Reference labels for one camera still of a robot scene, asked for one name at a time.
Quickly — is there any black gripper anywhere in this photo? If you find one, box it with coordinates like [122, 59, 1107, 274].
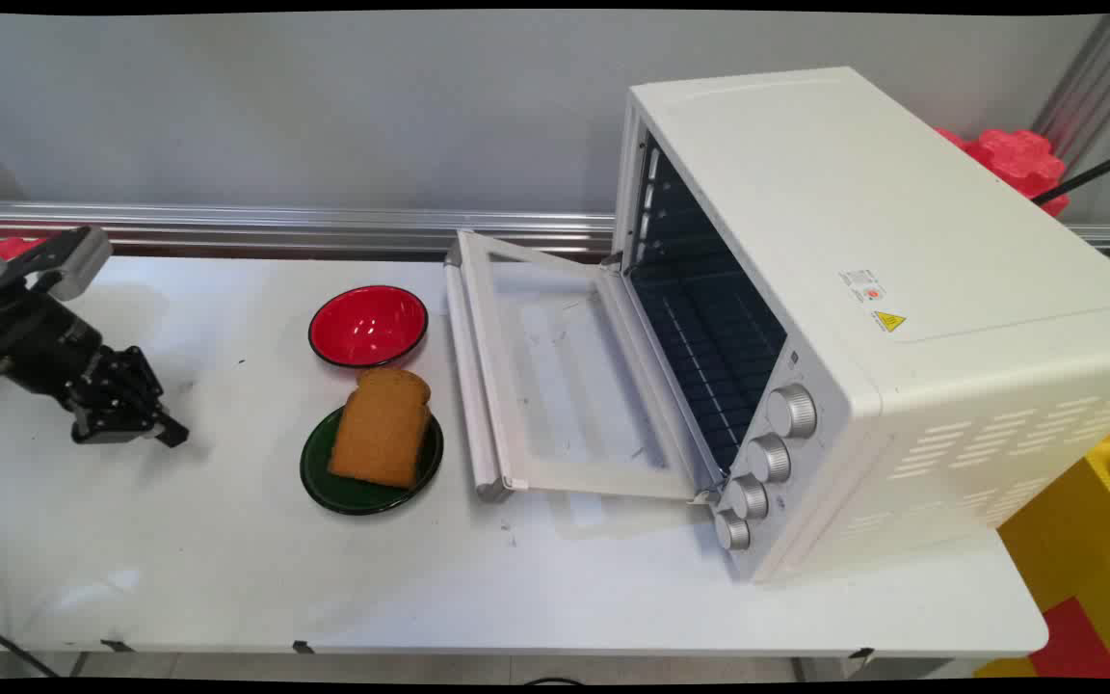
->
[0, 286, 191, 448]

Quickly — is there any dark green plate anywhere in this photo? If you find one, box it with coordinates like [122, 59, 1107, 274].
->
[300, 406, 445, 517]

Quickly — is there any red bowl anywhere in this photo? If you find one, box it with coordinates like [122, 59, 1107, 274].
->
[307, 284, 430, 370]

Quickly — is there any brown bread slice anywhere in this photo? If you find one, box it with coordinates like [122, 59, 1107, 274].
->
[327, 367, 433, 491]

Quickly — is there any white glass oven door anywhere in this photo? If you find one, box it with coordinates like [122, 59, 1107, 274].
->
[443, 228, 726, 505]

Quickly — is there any silver oven knob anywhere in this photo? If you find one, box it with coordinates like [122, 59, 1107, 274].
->
[767, 385, 819, 440]
[714, 510, 752, 552]
[746, 434, 794, 485]
[726, 474, 770, 521]

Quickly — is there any white toaster oven body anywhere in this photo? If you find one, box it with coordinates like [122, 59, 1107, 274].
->
[612, 66, 1110, 585]

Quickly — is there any red plastic toy block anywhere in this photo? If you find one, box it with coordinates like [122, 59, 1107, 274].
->
[934, 126, 1071, 219]

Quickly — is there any yellow foam block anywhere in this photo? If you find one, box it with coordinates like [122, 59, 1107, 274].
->
[971, 413, 1110, 681]

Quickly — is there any red foam block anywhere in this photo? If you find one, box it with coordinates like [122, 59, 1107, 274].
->
[1029, 597, 1110, 681]

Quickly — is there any thin black rod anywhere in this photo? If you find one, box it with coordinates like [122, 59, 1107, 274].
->
[1031, 143, 1110, 205]

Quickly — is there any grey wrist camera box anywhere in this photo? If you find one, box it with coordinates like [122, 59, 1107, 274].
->
[4, 226, 114, 302]

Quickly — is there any red object behind rail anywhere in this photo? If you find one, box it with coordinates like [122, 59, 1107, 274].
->
[0, 229, 63, 261]

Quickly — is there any aluminium frame rail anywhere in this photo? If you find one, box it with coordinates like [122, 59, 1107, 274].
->
[0, 200, 1110, 255]

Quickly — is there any black floor cable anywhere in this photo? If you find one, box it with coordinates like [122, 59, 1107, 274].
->
[0, 615, 63, 680]

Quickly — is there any oven wire rack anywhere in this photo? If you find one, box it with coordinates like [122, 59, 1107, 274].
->
[630, 255, 789, 475]

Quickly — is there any aluminium frame post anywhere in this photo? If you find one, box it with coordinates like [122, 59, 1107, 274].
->
[1031, 13, 1110, 176]

